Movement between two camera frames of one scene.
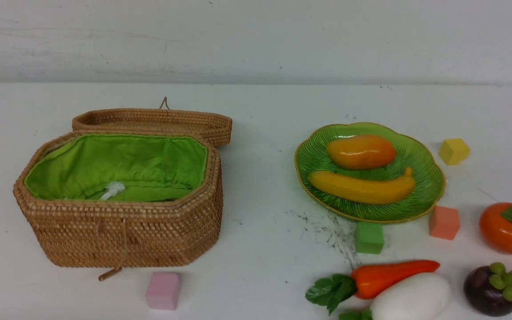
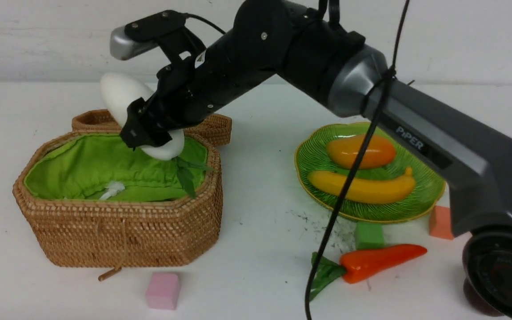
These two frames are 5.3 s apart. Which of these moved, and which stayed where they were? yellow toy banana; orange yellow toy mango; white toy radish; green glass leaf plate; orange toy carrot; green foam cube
Moved: white toy radish; orange toy carrot
Stayed: orange yellow toy mango; green glass leaf plate; yellow toy banana; green foam cube
